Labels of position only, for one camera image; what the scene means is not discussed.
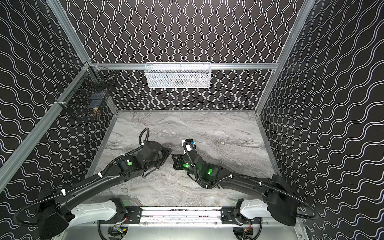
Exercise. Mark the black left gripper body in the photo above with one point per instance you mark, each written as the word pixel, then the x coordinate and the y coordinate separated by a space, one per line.
pixel 163 153

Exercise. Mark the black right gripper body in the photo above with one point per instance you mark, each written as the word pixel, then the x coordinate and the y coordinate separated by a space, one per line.
pixel 180 161

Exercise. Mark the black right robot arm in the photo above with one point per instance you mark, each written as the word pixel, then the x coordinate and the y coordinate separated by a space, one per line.
pixel 282 202

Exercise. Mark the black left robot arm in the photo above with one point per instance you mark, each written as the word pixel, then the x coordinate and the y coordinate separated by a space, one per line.
pixel 52 212

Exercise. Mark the brass fitting in basket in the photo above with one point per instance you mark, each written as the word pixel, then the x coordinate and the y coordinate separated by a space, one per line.
pixel 96 112

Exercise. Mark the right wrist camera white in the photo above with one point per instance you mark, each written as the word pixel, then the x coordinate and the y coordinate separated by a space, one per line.
pixel 189 146

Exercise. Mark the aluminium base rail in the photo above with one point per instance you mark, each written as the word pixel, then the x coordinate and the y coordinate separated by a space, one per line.
pixel 178 216

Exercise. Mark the white mesh wall basket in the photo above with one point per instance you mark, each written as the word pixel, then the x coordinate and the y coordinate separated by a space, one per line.
pixel 178 75

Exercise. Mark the black wire wall basket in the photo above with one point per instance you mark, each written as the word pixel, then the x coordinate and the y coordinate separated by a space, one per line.
pixel 92 92

